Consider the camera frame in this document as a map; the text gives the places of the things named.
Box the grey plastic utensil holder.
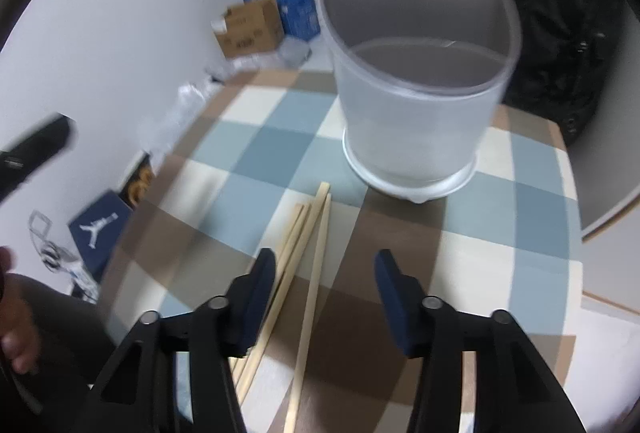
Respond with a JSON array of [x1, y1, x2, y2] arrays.
[[314, 0, 523, 204]]

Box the black backpack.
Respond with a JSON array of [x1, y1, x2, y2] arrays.
[[502, 0, 631, 146]]

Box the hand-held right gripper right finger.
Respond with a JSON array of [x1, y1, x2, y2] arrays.
[[375, 249, 588, 433]]

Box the black and orange box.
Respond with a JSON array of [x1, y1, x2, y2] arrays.
[[120, 152, 153, 208]]

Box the grey plastic mailer bag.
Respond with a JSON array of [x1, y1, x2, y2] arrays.
[[275, 38, 312, 68]]

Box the person's leg in dark trousers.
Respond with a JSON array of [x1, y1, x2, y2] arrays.
[[0, 273, 118, 433]]

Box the brown cardboard box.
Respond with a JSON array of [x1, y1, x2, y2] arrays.
[[215, 0, 282, 60]]

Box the tangled cables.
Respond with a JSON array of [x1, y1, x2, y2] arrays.
[[27, 210, 101, 299]]

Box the person's left hand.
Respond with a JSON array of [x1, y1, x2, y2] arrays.
[[0, 247, 42, 376]]

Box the wooden chopstick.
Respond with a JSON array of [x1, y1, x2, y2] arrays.
[[237, 182, 331, 406], [232, 204, 312, 384], [282, 193, 333, 433], [230, 204, 305, 371]]

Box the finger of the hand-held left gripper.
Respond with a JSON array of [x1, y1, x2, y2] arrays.
[[0, 113, 77, 204]]

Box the blue cardboard box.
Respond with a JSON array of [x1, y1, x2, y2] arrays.
[[242, 0, 322, 38]]

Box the blue and brown checked tablecloth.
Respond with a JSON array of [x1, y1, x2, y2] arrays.
[[97, 68, 583, 433]]

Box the blue shoe box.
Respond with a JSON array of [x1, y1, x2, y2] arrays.
[[67, 192, 133, 284]]

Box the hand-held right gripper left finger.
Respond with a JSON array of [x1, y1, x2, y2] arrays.
[[82, 248, 277, 433]]

